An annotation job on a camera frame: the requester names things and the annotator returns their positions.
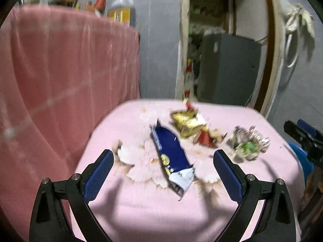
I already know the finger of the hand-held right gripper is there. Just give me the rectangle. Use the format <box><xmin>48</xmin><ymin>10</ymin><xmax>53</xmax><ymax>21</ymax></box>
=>
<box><xmin>283</xmin><ymin>120</ymin><xmax>323</xmax><ymax>163</ymax></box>
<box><xmin>297</xmin><ymin>119</ymin><xmax>323</xmax><ymax>152</ymax></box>

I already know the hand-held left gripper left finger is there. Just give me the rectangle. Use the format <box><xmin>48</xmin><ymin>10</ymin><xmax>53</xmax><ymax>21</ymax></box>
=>
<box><xmin>29</xmin><ymin>149</ymin><xmax>114</xmax><ymax>242</ymax></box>

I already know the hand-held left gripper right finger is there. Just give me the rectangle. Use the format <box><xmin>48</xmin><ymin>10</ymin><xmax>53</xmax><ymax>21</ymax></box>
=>
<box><xmin>213</xmin><ymin>149</ymin><xmax>297</xmax><ymax>242</ymax></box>

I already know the blue plastic bucket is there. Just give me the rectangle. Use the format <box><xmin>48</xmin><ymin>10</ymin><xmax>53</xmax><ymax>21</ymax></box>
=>
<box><xmin>286</xmin><ymin>142</ymin><xmax>315</xmax><ymax>186</ymax></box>

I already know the red snack wrapper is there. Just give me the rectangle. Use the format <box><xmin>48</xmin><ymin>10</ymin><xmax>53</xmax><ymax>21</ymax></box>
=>
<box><xmin>193</xmin><ymin>128</ymin><xmax>217</xmax><ymax>149</ymax></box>

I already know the blue snack wrapper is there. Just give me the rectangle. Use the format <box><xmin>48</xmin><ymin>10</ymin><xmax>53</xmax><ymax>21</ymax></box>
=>
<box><xmin>149</xmin><ymin>118</ymin><xmax>196</xmax><ymax>202</ymax></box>

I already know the crumpled silver green wrapper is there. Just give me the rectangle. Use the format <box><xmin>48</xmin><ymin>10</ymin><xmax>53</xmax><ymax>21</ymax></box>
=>
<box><xmin>226</xmin><ymin>125</ymin><xmax>270</xmax><ymax>163</ymax></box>

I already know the yellow snack wrapper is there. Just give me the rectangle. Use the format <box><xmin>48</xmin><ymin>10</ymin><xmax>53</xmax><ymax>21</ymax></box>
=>
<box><xmin>170</xmin><ymin>107</ymin><xmax>209</xmax><ymax>139</ymax></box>

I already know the pink floral tablecloth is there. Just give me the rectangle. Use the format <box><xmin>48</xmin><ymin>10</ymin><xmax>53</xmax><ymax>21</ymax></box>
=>
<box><xmin>69</xmin><ymin>98</ymin><xmax>303</xmax><ymax>242</ymax></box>

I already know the red and white sack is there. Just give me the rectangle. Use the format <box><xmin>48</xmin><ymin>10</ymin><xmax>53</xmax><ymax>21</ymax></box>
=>
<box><xmin>184</xmin><ymin>58</ymin><xmax>196</xmax><ymax>99</ymax></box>

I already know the white hanging rag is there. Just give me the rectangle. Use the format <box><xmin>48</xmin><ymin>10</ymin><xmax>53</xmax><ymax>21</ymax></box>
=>
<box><xmin>284</xmin><ymin>4</ymin><xmax>316</xmax><ymax>41</ymax></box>

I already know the red checked cloth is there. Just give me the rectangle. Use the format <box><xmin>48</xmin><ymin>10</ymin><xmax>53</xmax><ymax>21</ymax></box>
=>
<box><xmin>0</xmin><ymin>5</ymin><xmax>141</xmax><ymax>242</ymax></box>

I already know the large oil bottle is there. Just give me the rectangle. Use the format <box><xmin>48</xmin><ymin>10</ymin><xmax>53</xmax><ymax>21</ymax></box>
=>
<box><xmin>107</xmin><ymin>0</ymin><xmax>135</xmax><ymax>27</ymax></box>

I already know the white cord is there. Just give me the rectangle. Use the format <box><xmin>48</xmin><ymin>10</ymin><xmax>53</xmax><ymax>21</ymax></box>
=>
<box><xmin>285</xmin><ymin>30</ymin><xmax>300</xmax><ymax>68</ymax></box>

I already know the wooden door frame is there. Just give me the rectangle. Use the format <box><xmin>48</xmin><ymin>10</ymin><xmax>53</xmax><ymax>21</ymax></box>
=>
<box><xmin>175</xmin><ymin>0</ymin><xmax>287</xmax><ymax>118</ymax></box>

